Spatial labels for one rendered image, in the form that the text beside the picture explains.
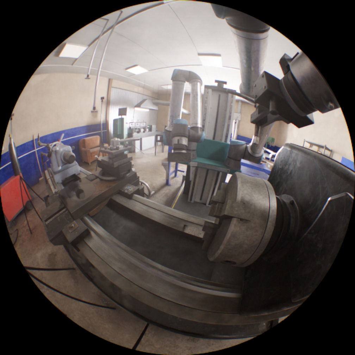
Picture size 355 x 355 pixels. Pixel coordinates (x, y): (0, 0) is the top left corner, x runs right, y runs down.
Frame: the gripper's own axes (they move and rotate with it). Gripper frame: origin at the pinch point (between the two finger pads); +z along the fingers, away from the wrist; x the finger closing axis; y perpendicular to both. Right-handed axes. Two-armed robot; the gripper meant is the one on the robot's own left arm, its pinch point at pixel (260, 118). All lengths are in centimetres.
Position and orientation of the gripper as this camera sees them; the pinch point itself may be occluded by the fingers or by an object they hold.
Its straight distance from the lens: 33.8
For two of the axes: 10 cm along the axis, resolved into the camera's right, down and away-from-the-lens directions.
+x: 9.7, 2.2, -0.9
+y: -2.1, 9.7, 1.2
